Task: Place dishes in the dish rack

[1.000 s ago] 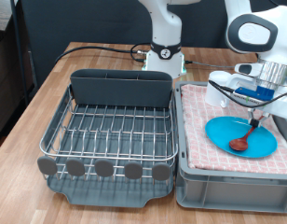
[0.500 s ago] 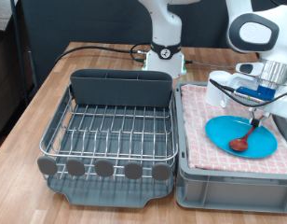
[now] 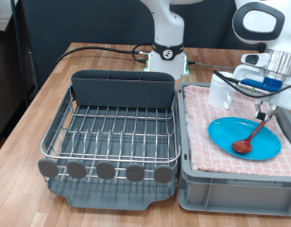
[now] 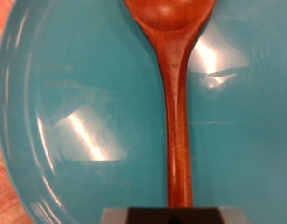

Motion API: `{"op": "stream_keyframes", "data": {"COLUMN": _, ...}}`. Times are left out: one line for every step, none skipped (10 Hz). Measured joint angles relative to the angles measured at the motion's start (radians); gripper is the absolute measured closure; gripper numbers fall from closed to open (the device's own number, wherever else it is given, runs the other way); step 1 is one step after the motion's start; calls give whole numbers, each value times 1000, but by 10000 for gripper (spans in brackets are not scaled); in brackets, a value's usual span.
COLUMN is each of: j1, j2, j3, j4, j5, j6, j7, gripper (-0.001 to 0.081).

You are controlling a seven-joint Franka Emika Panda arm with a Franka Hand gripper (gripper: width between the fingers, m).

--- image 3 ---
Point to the dark cabinet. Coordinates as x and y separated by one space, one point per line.
7 78

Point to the blue plate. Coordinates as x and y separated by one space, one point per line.
227 132

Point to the grey plastic crate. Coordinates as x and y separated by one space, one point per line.
233 197

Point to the pink checked cloth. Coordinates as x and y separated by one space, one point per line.
199 142

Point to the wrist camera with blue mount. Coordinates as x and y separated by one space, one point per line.
265 83

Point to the brown wooden spoon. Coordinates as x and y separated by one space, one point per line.
242 147

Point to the grey dish drying rack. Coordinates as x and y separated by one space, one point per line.
104 200

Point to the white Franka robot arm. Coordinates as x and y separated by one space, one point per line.
167 28

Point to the black curtain backdrop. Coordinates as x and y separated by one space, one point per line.
89 22

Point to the white mug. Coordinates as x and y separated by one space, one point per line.
218 94

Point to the grey shelf board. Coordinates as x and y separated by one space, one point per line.
2 15

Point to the dark grey cutlery holder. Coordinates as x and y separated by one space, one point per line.
120 93

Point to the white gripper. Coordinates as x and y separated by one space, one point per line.
288 101

